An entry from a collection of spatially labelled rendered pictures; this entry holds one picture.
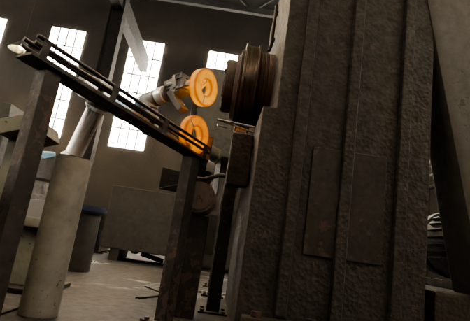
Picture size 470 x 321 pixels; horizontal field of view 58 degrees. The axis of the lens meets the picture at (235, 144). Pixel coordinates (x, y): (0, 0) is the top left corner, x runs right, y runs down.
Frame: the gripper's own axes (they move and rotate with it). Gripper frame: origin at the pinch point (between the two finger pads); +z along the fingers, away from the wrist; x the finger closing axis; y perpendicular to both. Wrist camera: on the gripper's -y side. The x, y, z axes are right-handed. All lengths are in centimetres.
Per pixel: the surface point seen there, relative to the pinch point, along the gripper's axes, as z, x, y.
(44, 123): -8, -64, -37
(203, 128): -3.9, 3.0, -17.9
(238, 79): -2.7, 33.7, 18.1
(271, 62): 12, 42, 26
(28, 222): -79, -20, -46
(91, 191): -849, 661, 253
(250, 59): 5.6, 33.0, 25.6
